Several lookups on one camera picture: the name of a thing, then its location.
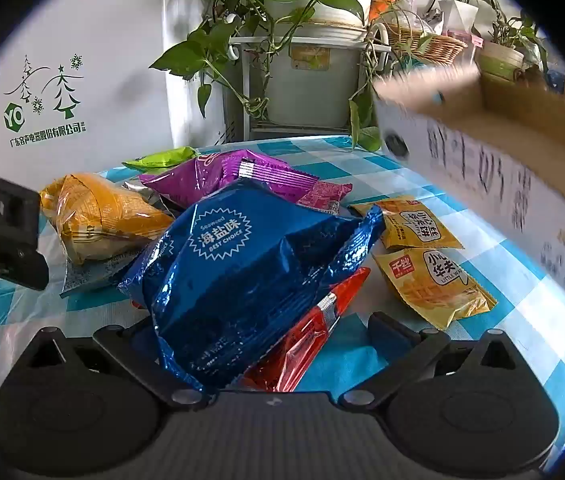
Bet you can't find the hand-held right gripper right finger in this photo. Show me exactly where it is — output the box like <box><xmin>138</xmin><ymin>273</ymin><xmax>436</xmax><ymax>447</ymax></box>
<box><xmin>337</xmin><ymin>311</ymin><xmax>538</xmax><ymax>409</ymax></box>

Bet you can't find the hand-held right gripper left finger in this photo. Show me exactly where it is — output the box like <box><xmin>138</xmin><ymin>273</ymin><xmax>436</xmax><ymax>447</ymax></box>
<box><xmin>27</xmin><ymin>322</ymin><xmax>210</xmax><ymax>409</ymax></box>

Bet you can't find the orange snack bag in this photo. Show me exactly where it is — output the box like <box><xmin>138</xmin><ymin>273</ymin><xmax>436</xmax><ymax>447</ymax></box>
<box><xmin>40</xmin><ymin>172</ymin><xmax>176</xmax><ymax>266</ymax></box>

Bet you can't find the blue snack bag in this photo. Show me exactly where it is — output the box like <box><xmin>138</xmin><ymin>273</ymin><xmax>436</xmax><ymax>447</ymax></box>
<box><xmin>117</xmin><ymin>177</ymin><xmax>388</xmax><ymax>393</ymax></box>

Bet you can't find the pink snack packet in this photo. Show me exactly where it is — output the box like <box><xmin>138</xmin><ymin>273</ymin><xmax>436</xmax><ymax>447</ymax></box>
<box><xmin>295</xmin><ymin>180</ymin><xmax>353</xmax><ymax>216</ymax></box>

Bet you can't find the green snack packet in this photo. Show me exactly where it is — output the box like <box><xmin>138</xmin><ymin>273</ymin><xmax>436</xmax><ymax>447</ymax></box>
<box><xmin>121</xmin><ymin>146</ymin><xmax>200</xmax><ymax>171</ymax></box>

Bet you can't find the purple snack bag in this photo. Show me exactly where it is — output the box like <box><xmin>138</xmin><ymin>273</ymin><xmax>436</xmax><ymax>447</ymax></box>
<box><xmin>140</xmin><ymin>150</ymin><xmax>318</xmax><ymax>211</ymax></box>

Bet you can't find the white cardboard box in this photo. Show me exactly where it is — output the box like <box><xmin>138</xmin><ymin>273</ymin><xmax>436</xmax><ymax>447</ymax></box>
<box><xmin>373</xmin><ymin>62</ymin><xmax>565</xmax><ymax>326</ymax></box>

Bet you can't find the small yellow snack packet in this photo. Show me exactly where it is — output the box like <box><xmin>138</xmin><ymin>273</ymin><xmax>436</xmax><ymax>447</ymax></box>
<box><xmin>350</xmin><ymin>199</ymin><xmax>465</xmax><ymax>251</ymax></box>
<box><xmin>373</xmin><ymin>247</ymin><xmax>498</xmax><ymax>331</ymax></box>

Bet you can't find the red snack bag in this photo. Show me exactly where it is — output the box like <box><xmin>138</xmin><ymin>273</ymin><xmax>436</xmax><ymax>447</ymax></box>
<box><xmin>240</xmin><ymin>266</ymin><xmax>372</xmax><ymax>393</ymax></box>

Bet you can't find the silver snack packet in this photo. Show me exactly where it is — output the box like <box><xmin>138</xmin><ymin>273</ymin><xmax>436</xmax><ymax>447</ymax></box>
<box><xmin>60</xmin><ymin>250</ymin><xmax>143</xmax><ymax>297</ymax></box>

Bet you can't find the white refrigerator with tree print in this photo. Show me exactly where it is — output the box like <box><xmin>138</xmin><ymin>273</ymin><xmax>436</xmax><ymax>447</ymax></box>
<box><xmin>0</xmin><ymin>0</ymin><xmax>228</xmax><ymax>176</ymax></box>

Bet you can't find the grey plant pot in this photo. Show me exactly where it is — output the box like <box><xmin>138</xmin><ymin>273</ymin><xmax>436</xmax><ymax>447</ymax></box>
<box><xmin>262</xmin><ymin>35</ymin><xmax>366</xmax><ymax>126</ymax></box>

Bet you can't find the wicker basket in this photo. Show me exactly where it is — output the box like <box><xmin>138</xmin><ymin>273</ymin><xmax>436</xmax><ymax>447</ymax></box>
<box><xmin>383</xmin><ymin>20</ymin><xmax>468</xmax><ymax>66</ymax></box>

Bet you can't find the brown teapot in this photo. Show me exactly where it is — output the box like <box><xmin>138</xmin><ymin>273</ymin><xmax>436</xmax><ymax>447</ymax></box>
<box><xmin>513</xmin><ymin>65</ymin><xmax>543</xmax><ymax>86</ymax></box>

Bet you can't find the pink plastic item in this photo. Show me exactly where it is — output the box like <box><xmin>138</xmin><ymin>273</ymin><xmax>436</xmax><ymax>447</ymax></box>
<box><xmin>447</xmin><ymin>30</ymin><xmax>484</xmax><ymax>50</ymax></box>

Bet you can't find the small white angular pot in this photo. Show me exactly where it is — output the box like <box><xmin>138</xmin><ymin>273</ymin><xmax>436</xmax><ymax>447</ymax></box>
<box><xmin>437</xmin><ymin>0</ymin><xmax>479</xmax><ymax>31</ymax></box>

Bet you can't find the small leafy plant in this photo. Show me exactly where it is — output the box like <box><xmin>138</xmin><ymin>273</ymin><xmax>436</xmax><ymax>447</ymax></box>
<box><xmin>485</xmin><ymin>0</ymin><xmax>548</xmax><ymax>61</ymax></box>

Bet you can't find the orange cylinder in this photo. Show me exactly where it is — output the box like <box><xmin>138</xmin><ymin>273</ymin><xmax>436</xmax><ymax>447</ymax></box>
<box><xmin>370</xmin><ymin>0</ymin><xmax>399</xmax><ymax>22</ymax></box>

